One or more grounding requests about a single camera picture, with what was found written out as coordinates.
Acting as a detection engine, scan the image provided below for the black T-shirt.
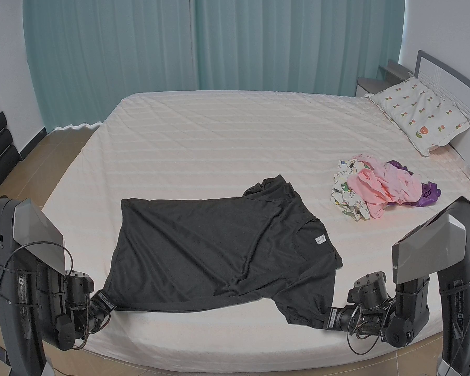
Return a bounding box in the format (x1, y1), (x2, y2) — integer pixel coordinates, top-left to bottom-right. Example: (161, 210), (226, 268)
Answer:
(104, 175), (343, 330)

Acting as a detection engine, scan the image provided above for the white printed garment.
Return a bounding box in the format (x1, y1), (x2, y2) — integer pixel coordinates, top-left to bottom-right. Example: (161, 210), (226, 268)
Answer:
(330, 159), (371, 222)

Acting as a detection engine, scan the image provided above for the pink garment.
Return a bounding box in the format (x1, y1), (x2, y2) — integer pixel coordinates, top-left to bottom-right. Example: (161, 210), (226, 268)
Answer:
(346, 153), (423, 219)

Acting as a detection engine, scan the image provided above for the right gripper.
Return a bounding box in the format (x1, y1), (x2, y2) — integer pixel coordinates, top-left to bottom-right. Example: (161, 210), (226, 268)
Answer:
(323, 305), (357, 332)

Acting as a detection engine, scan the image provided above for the blue-green curtain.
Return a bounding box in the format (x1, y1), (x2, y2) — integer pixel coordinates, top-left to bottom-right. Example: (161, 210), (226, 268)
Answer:
(23, 0), (406, 132)

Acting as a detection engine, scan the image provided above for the black cable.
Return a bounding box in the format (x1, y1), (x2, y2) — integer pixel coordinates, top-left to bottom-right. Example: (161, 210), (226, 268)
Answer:
(346, 316), (382, 355)
(0, 241), (74, 308)

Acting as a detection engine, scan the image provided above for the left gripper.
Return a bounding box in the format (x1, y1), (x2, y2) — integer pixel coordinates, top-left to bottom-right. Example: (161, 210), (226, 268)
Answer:
(85, 289), (116, 329)

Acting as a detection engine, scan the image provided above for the bed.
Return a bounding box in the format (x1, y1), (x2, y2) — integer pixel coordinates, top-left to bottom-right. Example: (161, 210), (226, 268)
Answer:
(39, 49), (470, 369)

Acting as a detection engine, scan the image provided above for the purple garment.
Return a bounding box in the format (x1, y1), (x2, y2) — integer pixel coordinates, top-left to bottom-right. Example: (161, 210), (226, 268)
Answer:
(388, 160), (442, 207)

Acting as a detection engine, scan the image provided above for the white printed pillow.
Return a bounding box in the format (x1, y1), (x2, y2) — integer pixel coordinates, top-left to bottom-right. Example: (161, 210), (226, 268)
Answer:
(365, 73), (470, 156)

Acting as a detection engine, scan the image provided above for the grey white bedside table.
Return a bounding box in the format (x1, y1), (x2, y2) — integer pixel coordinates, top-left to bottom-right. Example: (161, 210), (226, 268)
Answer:
(356, 58), (413, 98)

